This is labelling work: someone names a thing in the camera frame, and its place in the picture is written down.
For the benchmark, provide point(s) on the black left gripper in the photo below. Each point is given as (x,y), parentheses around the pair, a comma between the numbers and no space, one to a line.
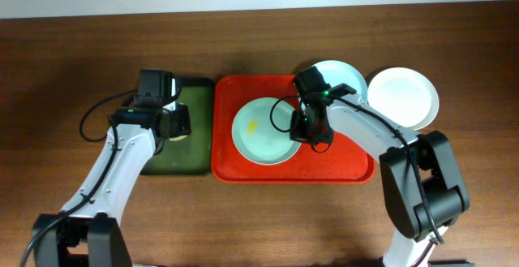
(178,122)

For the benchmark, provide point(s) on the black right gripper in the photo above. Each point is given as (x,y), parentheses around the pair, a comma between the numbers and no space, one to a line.
(295,133)

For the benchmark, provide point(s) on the green yellow sponge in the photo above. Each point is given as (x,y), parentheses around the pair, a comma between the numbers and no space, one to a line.
(178,138)

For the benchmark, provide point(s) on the light green plate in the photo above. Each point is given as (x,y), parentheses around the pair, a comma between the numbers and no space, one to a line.
(257,139)

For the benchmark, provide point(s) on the white plate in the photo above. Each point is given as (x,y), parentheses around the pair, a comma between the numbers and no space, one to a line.
(405,96)

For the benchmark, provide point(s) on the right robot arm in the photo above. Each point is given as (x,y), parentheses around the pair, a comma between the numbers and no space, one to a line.
(424,192)

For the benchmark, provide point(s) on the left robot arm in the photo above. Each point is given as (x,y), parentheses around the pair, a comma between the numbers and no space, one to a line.
(86,231)

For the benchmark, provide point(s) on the dark green tray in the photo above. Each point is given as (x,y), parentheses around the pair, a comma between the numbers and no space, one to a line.
(190,155)

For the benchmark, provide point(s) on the red plastic tray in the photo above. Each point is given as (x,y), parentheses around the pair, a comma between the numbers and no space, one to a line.
(344,162)

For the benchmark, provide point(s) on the light blue plate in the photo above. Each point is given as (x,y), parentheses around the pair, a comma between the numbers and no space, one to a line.
(337,72)

